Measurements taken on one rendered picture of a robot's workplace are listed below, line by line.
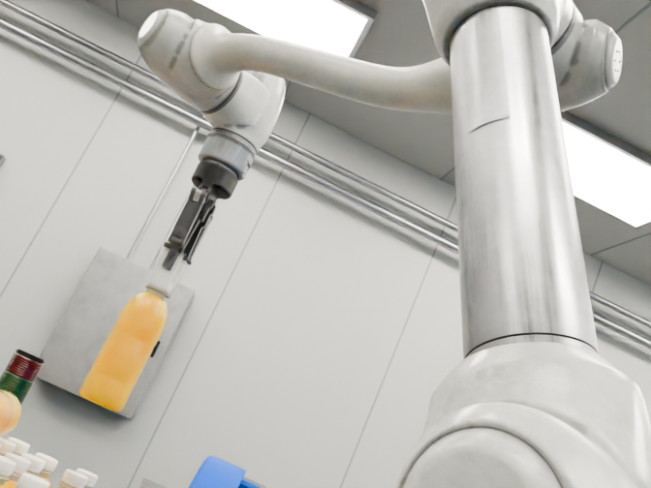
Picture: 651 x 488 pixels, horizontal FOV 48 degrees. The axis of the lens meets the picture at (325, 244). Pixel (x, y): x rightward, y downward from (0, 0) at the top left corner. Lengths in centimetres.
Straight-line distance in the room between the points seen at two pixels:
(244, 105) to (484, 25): 60
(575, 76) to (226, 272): 380
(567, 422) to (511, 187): 22
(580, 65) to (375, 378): 388
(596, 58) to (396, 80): 29
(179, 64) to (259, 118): 18
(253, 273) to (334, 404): 96
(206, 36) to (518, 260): 74
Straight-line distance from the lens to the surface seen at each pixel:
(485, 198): 61
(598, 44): 92
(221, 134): 126
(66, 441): 451
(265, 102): 128
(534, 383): 49
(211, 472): 113
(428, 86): 103
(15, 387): 161
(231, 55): 114
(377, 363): 467
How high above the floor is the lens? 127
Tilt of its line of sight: 17 degrees up
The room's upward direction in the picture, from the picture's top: 24 degrees clockwise
